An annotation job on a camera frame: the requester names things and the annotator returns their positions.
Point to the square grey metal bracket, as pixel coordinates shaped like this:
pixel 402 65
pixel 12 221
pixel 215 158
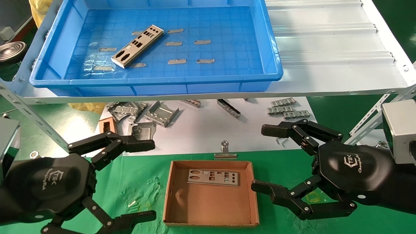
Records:
pixel 143 130

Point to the bent grey metal bracket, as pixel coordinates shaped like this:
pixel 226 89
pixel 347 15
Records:
pixel 161 114

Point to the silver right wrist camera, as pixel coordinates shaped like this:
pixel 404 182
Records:
pixel 398 130

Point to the small white box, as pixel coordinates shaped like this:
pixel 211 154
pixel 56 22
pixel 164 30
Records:
pixel 6 32

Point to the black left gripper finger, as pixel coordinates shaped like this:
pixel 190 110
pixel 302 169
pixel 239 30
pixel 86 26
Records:
pixel 130 221
pixel 136 145

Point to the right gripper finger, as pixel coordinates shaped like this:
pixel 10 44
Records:
pixel 279 129
pixel 273 193

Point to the blue plastic tray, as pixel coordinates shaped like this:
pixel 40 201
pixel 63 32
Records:
pixel 211 19

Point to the dark metal strip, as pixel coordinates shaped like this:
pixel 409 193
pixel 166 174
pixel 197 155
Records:
pixel 228 108

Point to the grey slotted metal plate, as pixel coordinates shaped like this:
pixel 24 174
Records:
pixel 125 110

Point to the short grey ladder strip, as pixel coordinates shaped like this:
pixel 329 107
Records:
pixel 192 103

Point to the small brown open box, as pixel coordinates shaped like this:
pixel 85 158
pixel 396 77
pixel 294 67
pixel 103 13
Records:
pixel 107 125

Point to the black round speaker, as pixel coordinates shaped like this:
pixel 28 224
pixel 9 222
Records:
pixel 11 52

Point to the grey tape piece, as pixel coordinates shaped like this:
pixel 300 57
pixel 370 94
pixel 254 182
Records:
pixel 205 61
pixel 139 65
pixel 102 68
pixel 107 49

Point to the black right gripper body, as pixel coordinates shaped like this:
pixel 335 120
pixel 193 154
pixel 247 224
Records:
pixel 354 172

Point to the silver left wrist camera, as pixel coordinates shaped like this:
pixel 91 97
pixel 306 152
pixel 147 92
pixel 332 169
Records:
pixel 8 143

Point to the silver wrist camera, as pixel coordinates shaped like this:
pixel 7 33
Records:
pixel 8 143
pixel 398 130

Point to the brown cardboard box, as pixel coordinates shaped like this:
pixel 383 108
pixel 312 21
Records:
pixel 211 208

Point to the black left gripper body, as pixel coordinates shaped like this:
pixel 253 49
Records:
pixel 48 185

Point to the white metal shelf rack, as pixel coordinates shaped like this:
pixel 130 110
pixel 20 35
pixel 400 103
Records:
pixel 325 65

